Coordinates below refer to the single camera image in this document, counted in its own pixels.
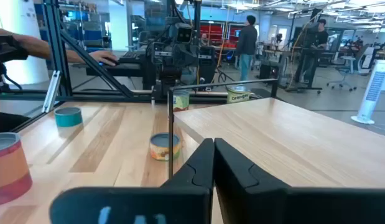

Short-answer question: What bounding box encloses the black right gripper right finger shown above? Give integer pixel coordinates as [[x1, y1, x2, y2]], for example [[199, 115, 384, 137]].
[[213, 138, 385, 224]]

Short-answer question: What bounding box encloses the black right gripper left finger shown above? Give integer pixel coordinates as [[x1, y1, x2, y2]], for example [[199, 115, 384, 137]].
[[49, 138, 215, 224]]

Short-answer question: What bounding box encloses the tall light green labelled can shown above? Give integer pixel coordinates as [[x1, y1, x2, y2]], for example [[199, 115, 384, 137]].
[[172, 90, 190, 112]]

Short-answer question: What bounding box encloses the short yellow orange labelled can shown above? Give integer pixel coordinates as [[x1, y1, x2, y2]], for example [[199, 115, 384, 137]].
[[149, 133, 182, 162]]

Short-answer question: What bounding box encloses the green oranges labelled can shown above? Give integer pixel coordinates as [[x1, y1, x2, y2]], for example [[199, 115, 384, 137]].
[[226, 85, 251, 104]]

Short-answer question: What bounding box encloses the teal labelled can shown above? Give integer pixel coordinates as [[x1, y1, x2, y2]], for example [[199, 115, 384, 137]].
[[54, 106, 83, 128]]

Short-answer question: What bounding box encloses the red orange labelled can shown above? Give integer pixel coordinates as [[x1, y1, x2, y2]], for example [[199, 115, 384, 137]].
[[0, 132, 34, 207]]

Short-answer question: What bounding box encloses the person's forearm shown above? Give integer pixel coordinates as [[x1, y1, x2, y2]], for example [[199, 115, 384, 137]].
[[0, 26, 96, 65]]

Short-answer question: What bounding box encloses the red storage cabinet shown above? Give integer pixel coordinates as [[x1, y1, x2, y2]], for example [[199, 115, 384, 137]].
[[200, 22, 239, 49]]

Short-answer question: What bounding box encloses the black keyboard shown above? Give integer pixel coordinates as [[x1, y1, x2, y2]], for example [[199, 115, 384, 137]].
[[118, 51, 143, 63]]

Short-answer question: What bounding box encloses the person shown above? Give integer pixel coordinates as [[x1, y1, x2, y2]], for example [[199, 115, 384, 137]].
[[294, 18, 330, 90], [234, 14, 259, 82]]

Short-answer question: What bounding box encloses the dark grey desk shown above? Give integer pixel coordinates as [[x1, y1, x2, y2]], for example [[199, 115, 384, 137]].
[[70, 60, 155, 77]]

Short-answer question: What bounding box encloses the person's hand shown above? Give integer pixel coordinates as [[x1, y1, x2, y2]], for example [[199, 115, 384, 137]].
[[88, 49, 119, 67]]

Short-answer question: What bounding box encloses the black standing desk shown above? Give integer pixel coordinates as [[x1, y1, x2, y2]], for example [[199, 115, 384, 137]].
[[263, 45, 338, 94]]

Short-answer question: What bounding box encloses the white tower fan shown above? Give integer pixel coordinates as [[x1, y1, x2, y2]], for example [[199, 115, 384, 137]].
[[350, 59, 385, 125]]

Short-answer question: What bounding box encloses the white office stool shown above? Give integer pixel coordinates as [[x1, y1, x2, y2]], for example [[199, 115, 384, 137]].
[[326, 55, 358, 92]]

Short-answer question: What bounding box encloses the black device on stand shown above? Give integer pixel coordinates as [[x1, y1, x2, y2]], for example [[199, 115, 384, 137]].
[[0, 35, 29, 93]]

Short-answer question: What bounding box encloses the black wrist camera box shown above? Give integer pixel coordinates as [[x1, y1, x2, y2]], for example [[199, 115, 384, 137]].
[[175, 26, 193, 44]]

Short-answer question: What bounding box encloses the black aluminium table frame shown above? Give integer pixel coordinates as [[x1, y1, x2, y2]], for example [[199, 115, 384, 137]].
[[0, 0, 264, 105]]

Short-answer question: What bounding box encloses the silver metal bracket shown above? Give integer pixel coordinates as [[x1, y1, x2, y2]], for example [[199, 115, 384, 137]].
[[42, 70, 62, 113]]

